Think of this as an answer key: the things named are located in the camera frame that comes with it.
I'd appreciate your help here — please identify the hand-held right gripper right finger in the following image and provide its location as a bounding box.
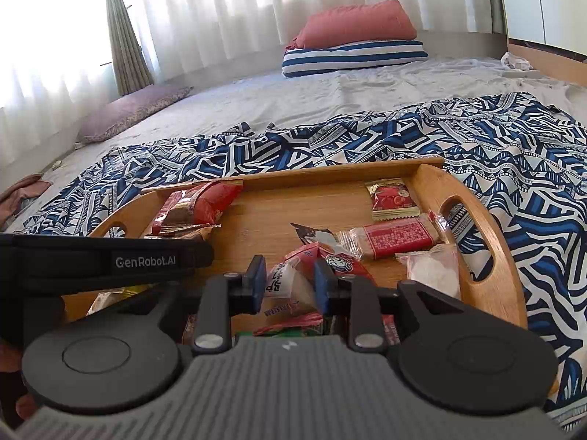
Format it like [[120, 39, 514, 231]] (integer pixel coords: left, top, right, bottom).
[[313, 258, 489, 355]]

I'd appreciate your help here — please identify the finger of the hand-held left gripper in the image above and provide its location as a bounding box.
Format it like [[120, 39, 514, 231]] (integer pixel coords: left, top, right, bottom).
[[181, 239, 215, 279]]

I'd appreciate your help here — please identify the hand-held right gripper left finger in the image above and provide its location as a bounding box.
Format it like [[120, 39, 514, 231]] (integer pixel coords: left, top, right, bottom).
[[105, 254, 269, 355]]

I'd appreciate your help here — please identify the long red black stick packet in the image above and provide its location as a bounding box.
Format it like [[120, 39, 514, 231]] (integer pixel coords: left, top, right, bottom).
[[290, 222, 401, 345]]

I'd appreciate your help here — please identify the white triangular snack packet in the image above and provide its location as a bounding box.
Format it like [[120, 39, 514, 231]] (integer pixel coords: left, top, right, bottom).
[[263, 243, 331, 319]]

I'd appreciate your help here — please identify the large red gold cake packet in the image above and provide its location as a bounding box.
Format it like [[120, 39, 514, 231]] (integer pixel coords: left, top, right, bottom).
[[150, 180, 245, 239]]

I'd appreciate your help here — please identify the yellow snack packet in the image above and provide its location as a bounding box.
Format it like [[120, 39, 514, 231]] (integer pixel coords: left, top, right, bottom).
[[86, 285, 154, 316]]

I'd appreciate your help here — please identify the wooden tray with handles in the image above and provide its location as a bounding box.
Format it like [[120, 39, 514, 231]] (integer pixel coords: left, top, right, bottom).
[[62, 156, 528, 344]]

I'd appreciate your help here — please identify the red label cracker packet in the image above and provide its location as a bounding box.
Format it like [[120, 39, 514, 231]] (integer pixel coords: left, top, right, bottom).
[[335, 214, 455, 260]]

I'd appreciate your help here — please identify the clear packet with white cake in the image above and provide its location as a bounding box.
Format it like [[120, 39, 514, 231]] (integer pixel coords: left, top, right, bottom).
[[395, 244, 462, 301]]

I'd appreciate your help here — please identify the red packet with gold edge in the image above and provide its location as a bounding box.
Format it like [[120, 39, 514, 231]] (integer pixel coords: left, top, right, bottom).
[[364, 182, 421, 224]]

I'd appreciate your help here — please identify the small red candy packet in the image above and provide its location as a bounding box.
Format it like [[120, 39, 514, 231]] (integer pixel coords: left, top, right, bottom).
[[254, 312, 324, 334]]

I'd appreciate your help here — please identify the pink cloth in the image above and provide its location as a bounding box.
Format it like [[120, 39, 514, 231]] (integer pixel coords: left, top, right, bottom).
[[0, 173, 53, 232]]

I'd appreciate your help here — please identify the purple pillow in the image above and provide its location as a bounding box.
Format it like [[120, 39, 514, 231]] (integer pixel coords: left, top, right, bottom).
[[76, 86, 193, 145]]

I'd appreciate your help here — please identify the bed with grey sheet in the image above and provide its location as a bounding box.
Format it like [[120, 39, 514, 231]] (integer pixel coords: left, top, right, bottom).
[[0, 50, 587, 234]]

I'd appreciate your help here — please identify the green drape curtain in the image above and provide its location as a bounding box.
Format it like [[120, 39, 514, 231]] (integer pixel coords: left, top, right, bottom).
[[102, 0, 155, 96]]

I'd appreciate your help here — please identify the blue white striped pillow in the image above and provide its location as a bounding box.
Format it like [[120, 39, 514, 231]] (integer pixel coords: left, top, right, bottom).
[[281, 39, 429, 78]]

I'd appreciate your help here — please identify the blue white patterned blanket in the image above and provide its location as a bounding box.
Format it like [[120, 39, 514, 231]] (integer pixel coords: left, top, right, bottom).
[[18, 92, 587, 427]]

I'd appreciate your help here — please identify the white sheer curtain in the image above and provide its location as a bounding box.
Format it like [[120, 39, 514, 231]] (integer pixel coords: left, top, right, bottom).
[[0, 0, 500, 120]]

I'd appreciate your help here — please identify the red pillow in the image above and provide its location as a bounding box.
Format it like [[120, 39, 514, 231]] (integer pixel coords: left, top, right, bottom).
[[285, 0, 418, 51]]

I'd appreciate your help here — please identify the crumpled white cloth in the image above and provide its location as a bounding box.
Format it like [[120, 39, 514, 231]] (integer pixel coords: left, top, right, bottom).
[[499, 51, 535, 72]]

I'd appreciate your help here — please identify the white wardrobe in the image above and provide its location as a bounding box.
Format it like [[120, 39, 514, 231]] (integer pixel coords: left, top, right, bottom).
[[494, 0, 587, 62]]

